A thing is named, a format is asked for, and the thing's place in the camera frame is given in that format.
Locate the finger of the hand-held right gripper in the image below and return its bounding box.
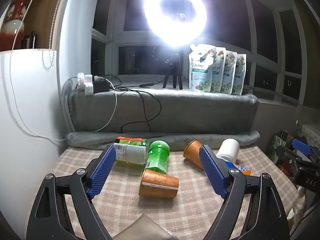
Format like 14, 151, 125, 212
276, 138, 320, 173

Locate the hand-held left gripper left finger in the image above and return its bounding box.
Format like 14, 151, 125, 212
26, 144, 117, 240

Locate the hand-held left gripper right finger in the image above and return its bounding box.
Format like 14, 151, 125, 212
199, 144, 292, 240

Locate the orange patterned paper cup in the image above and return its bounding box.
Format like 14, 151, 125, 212
139, 169, 180, 198

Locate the plain orange paper cup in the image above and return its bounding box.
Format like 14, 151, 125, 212
183, 140, 205, 170

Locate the white plastic bag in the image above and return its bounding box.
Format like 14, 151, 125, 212
287, 187, 308, 222

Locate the white and green food packet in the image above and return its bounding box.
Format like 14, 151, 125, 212
114, 136, 150, 166

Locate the checked table cloth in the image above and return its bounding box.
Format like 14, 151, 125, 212
41, 145, 300, 240

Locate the rolled grey blanket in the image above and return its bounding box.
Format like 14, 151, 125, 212
66, 130, 261, 151

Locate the green plastic bottle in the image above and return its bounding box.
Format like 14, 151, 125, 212
144, 140, 171, 175

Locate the brown cloth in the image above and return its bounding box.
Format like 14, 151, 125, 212
113, 214, 177, 240

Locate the black charger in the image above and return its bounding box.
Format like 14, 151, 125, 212
92, 78, 111, 93

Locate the white power strip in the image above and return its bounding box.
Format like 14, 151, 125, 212
76, 72, 95, 96

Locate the white floral refill pouch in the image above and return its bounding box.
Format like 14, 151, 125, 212
231, 53, 247, 96
221, 50, 237, 94
211, 47, 227, 93

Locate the large white refill pouch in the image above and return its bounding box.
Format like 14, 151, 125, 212
188, 44, 217, 92

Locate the black tripod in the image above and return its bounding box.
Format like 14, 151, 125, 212
162, 46, 184, 90

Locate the red and white vase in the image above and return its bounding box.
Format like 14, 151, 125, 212
0, 0, 32, 52

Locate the black cable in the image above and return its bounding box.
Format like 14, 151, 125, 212
104, 74, 166, 133

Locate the window frame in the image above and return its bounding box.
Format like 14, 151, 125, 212
90, 0, 309, 107

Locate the white bead chain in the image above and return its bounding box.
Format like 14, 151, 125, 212
42, 0, 68, 69

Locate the white cable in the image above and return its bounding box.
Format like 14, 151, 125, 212
8, 0, 118, 141

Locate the ring light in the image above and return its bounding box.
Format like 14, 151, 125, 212
142, 0, 208, 48

